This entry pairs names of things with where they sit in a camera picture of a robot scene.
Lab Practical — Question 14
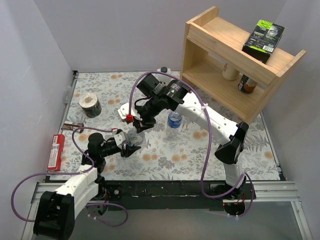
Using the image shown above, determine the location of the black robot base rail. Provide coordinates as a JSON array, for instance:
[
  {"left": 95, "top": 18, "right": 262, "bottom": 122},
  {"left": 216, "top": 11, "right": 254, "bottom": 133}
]
[{"left": 83, "top": 177, "right": 256, "bottom": 216}]

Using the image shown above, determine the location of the red snack box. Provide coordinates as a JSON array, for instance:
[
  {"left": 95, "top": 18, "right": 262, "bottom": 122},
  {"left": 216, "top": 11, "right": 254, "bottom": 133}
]
[{"left": 47, "top": 134, "right": 65, "bottom": 172}]

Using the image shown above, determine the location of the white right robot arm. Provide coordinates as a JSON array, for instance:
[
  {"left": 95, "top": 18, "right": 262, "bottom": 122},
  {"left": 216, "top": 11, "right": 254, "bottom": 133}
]
[{"left": 127, "top": 71, "right": 249, "bottom": 199}]

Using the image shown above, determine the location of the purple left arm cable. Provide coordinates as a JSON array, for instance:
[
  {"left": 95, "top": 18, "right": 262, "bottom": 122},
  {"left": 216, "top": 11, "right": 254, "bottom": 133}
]
[{"left": 10, "top": 126, "right": 129, "bottom": 228}]

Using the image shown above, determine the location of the wooden shelf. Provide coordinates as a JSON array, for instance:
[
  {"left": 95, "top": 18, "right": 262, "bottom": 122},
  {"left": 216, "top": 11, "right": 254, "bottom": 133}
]
[{"left": 180, "top": 6, "right": 306, "bottom": 124}]

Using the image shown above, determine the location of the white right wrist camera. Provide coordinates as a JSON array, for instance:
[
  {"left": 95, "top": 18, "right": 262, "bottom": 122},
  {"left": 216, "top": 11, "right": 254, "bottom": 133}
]
[{"left": 117, "top": 102, "right": 141, "bottom": 123}]

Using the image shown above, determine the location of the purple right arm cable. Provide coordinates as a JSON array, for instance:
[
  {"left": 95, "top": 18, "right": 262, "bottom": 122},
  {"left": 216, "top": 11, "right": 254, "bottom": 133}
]
[{"left": 128, "top": 71, "right": 256, "bottom": 218}]

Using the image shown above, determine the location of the white square lotion bottle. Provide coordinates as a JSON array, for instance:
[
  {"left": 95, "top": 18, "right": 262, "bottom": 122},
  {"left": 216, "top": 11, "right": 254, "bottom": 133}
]
[{"left": 156, "top": 66, "right": 171, "bottom": 82}]

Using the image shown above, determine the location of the black green product box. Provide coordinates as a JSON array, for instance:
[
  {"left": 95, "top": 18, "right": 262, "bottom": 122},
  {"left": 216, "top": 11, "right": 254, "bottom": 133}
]
[{"left": 242, "top": 19, "right": 286, "bottom": 64}]

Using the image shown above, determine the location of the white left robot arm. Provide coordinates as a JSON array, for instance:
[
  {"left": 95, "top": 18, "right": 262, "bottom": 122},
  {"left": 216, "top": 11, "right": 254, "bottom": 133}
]
[{"left": 33, "top": 129, "right": 141, "bottom": 240}]

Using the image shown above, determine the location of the blue label water bottle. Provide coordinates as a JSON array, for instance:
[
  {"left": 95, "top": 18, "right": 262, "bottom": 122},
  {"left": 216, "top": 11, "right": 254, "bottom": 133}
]
[{"left": 166, "top": 111, "right": 182, "bottom": 138}]

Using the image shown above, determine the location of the chocolate bar wrapper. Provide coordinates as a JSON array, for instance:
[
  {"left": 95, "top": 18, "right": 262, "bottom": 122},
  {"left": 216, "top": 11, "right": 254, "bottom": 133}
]
[{"left": 60, "top": 121, "right": 84, "bottom": 131}]

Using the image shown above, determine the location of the cream cup on shelf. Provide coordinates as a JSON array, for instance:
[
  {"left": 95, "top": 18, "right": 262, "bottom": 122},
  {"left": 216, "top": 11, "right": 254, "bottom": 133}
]
[{"left": 222, "top": 63, "right": 240, "bottom": 81}]

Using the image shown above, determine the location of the dark jar on shelf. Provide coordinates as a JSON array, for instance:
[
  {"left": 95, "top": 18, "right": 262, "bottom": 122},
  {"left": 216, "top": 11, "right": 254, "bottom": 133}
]
[{"left": 238, "top": 75, "right": 257, "bottom": 94}]

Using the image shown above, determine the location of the small clear bottle at wall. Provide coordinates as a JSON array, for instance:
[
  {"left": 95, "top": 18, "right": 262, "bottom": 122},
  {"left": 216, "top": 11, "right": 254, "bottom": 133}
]
[{"left": 63, "top": 85, "right": 72, "bottom": 105}]

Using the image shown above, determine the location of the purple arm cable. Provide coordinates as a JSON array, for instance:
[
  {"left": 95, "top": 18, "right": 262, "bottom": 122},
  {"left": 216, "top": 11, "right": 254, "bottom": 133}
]
[
  {"left": 10, "top": 126, "right": 129, "bottom": 228},
  {"left": 128, "top": 71, "right": 256, "bottom": 218}
]

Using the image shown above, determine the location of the clear water bottle white-blue label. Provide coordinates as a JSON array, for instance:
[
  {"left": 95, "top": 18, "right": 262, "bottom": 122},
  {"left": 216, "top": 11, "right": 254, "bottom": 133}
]
[{"left": 127, "top": 127, "right": 145, "bottom": 147}]

